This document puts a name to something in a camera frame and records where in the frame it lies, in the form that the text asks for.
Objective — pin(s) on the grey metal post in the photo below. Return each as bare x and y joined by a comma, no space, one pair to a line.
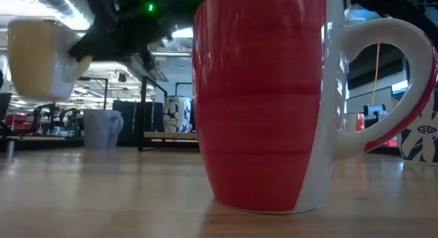
10,150

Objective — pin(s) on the yellow and white mug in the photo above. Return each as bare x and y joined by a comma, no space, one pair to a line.
31,60

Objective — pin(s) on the black background robot arm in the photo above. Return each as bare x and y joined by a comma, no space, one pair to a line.
44,115
70,120

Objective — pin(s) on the long ceiling light bar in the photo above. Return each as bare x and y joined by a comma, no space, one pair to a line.
171,54

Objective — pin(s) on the white partition panel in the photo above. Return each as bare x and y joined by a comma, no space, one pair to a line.
362,101

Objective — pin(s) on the pale grey ceramic mug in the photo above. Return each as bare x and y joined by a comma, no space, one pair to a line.
99,130

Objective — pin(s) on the black ceiling spotlight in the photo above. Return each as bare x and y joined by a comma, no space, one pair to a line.
122,77

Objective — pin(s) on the black white electronic device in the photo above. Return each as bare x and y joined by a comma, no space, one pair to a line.
374,109

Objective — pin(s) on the red bin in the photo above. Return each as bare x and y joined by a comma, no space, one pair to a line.
17,123

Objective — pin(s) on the navy white floral mug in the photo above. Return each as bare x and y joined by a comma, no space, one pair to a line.
422,142
176,115

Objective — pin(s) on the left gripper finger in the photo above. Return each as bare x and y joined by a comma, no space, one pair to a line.
89,48

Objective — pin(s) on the orange and white mug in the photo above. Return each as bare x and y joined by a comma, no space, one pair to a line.
359,122

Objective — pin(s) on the small red box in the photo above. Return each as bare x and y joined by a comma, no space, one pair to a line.
391,144

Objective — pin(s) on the black metal background frame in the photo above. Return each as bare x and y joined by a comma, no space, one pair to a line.
99,79

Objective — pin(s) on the black cabinet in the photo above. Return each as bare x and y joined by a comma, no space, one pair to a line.
128,121

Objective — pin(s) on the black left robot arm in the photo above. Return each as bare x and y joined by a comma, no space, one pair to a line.
119,2

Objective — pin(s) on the red and white mug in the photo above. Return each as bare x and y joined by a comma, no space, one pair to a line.
260,111

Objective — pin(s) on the black metal wooden rack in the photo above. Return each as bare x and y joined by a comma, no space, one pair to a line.
167,135

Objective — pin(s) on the black monitor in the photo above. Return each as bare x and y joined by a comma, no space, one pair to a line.
5,106

